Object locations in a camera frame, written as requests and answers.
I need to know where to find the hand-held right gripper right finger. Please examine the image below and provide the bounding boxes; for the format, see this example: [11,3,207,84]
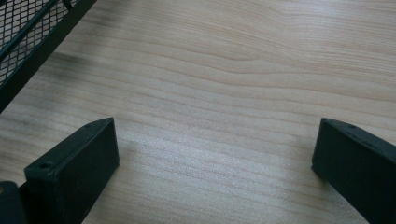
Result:
[311,117,396,224]

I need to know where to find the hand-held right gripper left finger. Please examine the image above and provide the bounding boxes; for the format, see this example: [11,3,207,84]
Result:
[23,117,120,224]

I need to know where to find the black wire rack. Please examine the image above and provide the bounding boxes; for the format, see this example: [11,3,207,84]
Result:
[0,0,98,115]

